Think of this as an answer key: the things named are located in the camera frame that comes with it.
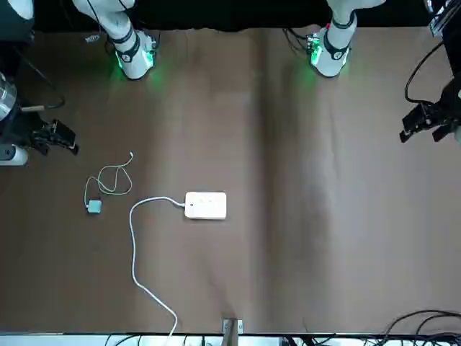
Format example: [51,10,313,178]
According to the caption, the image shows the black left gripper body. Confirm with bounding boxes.
[431,77,461,128]

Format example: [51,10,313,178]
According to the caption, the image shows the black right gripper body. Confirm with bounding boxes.
[0,107,46,147]

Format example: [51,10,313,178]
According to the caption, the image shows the thin white charger cable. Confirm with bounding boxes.
[84,151,135,210]

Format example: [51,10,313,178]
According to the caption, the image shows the white power strip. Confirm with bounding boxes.
[184,191,228,220]

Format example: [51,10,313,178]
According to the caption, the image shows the aluminium frame profile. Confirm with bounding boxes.
[427,0,455,37]

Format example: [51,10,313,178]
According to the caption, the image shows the thick white power strip cord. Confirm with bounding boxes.
[128,195,188,340]

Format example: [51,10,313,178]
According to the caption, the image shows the black left base cable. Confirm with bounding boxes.
[282,27,314,55]

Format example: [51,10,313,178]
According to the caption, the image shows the aluminium post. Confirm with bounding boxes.
[222,318,243,346]

